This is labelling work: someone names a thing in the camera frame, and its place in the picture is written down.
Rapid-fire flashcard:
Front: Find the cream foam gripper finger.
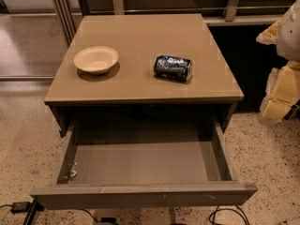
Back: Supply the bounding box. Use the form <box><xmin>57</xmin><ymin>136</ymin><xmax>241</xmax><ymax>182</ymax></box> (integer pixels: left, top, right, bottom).
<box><xmin>260</xmin><ymin>61</ymin><xmax>300</xmax><ymax>121</ymax></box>

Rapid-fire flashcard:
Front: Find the grey top drawer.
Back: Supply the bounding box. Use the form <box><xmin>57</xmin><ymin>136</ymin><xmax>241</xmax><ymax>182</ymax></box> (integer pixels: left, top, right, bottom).
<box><xmin>31</xmin><ymin>118</ymin><xmax>257</xmax><ymax>209</ymax></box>

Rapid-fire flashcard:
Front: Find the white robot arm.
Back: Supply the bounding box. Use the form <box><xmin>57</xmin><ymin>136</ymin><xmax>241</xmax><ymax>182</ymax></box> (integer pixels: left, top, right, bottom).
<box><xmin>256</xmin><ymin>0</ymin><xmax>300</xmax><ymax>122</ymax></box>

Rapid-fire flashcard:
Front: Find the grey drawer cabinet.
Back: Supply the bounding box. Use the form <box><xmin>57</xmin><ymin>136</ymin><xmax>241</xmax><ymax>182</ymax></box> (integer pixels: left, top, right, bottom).
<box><xmin>45</xmin><ymin>14</ymin><xmax>243</xmax><ymax>131</ymax></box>

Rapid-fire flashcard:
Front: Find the dark object on floor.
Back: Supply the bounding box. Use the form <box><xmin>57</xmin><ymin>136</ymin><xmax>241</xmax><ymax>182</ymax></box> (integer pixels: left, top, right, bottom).
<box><xmin>284</xmin><ymin>100</ymin><xmax>300</xmax><ymax>120</ymax></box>

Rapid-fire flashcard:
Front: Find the wooden metal-framed bench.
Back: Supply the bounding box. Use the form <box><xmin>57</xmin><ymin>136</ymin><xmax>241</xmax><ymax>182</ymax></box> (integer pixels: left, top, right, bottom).
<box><xmin>52</xmin><ymin>0</ymin><xmax>295</xmax><ymax>41</ymax></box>

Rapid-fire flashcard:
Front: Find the crushed blue soda can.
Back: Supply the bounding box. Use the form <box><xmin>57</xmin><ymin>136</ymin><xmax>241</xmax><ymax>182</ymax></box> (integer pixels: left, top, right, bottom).
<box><xmin>154</xmin><ymin>55</ymin><xmax>192</xmax><ymax>83</ymax></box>

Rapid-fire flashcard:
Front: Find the white paper bowl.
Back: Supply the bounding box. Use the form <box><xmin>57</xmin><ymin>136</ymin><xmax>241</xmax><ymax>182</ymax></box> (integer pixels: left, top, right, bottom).
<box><xmin>74</xmin><ymin>46</ymin><xmax>119</xmax><ymax>75</ymax></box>

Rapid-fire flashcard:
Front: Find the black cabinet foot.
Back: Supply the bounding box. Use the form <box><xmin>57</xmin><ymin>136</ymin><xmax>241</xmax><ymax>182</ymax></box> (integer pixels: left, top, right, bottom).
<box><xmin>22</xmin><ymin>201</ymin><xmax>44</xmax><ymax>225</ymax></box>

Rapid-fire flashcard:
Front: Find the black power adapter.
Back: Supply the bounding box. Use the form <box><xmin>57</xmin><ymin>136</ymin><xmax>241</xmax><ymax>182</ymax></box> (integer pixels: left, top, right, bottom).
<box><xmin>10</xmin><ymin>202</ymin><xmax>30</xmax><ymax>214</ymax></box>

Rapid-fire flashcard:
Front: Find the black floor cable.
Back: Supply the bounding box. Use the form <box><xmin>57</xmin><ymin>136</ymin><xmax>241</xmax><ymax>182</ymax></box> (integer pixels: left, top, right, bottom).
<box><xmin>208</xmin><ymin>205</ymin><xmax>251</xmax><ymax>225</ymax></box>

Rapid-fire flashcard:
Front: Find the black cable with plug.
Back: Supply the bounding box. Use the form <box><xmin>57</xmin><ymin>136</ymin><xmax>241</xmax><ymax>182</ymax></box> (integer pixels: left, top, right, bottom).
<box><xmin>79</xmin><ymin>208</ymin><xmax>120</xmax><ymax>225</ymax></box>

